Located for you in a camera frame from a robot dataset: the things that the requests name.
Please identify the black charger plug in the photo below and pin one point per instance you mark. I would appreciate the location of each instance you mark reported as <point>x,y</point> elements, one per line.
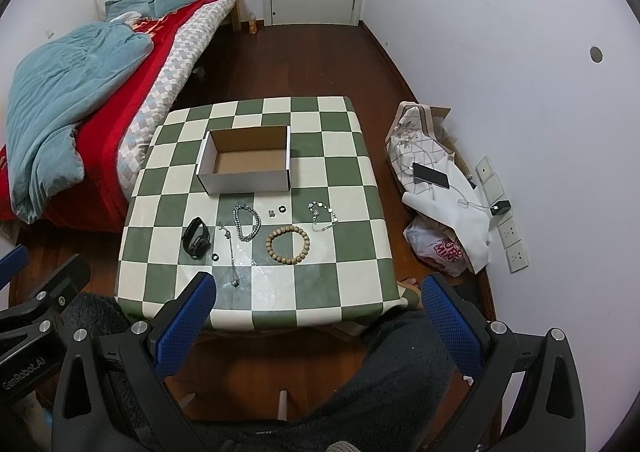
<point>500,207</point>

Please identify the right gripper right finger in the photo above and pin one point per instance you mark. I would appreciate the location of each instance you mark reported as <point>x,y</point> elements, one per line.
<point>548,413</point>

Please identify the checkered grey white quilt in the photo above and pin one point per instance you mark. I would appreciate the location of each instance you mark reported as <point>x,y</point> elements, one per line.
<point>186,44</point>

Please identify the black smart band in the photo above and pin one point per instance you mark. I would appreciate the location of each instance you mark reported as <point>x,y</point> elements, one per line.
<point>196,239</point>

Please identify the white plastic shopping bag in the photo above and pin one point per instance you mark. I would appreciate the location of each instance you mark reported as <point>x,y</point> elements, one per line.
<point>435,248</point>

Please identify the small orange bottle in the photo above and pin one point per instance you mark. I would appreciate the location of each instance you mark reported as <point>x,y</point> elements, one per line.
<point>252,24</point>

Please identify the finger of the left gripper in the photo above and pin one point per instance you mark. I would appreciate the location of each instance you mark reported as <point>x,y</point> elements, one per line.
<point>12,263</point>
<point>48,303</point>

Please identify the green white checkered tablecloth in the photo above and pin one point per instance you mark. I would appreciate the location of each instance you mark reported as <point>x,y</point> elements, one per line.
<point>325,257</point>

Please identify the white wall socket row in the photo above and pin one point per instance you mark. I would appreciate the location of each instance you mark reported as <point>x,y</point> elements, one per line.
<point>508,229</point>

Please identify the black smartphone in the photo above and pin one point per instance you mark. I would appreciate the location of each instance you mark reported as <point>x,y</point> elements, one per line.
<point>430,175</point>

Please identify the white patterned tote bag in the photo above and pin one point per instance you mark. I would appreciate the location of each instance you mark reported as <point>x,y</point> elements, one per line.
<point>417,135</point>

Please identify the teal blue blanket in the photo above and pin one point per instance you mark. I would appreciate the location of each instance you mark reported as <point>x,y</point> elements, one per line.
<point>65,91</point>

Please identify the person's dark trousers leg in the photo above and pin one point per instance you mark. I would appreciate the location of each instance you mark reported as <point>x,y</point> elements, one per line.
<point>388,405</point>

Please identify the red bed sheet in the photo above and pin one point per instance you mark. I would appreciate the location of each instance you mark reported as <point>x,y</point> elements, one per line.
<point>115,116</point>

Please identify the white cardboard box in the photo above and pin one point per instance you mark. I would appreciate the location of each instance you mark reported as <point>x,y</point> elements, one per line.
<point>245,160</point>

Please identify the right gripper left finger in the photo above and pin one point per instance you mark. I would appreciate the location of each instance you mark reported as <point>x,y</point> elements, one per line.
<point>112,394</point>

